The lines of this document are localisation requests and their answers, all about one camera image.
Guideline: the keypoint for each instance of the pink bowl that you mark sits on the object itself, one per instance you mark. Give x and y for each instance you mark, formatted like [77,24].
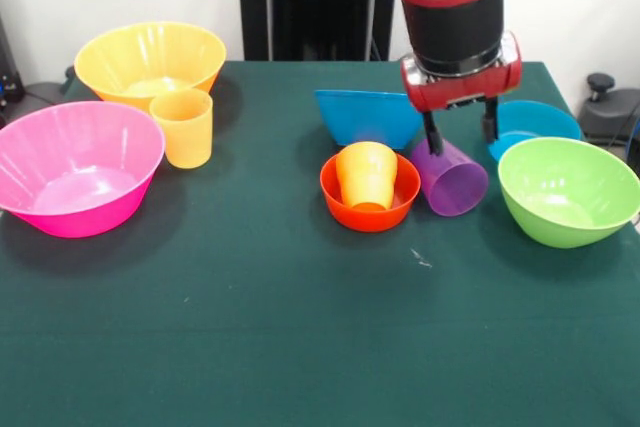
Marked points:
[75,172]

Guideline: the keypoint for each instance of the lime green bowl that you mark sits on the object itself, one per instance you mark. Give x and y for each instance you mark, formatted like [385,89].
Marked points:
[565,217]

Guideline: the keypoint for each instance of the large yellow-orange bowl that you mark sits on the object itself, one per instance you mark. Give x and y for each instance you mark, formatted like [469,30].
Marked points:
[150,57]

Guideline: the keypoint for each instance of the purple cup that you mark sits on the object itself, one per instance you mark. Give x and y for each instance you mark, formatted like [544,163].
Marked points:
[452,182]

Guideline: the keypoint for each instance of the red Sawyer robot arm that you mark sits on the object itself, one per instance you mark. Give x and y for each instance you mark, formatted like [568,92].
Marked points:
[450,7]

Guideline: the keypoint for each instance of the deep blue bowl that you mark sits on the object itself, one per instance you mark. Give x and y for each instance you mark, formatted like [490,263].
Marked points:
[367,119]

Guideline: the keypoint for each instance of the shallow blue bowl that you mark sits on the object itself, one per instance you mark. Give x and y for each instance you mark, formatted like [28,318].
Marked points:
[540,119]

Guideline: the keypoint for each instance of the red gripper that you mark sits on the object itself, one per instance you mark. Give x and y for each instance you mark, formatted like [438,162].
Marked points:
[465,89]

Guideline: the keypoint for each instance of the black electronics box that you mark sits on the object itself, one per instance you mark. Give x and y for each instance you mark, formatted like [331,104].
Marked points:
[10,72]

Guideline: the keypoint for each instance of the yellow cup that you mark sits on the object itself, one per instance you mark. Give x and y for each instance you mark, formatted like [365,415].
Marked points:
[182,137]

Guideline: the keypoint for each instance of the dark grey round base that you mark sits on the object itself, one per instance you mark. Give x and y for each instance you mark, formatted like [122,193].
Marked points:
[610,112]
[42,89]

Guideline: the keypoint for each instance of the dark green table cloth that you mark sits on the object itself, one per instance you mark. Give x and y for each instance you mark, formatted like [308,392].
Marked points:
[300,322]

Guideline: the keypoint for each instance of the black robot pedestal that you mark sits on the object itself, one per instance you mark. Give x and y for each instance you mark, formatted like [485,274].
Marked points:
[325,22]

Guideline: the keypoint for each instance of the small red-orange bowl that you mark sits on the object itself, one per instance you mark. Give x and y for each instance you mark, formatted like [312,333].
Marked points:
[370,221]

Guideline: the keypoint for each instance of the orange cup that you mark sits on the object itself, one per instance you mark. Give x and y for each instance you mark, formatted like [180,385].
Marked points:
[365,177]

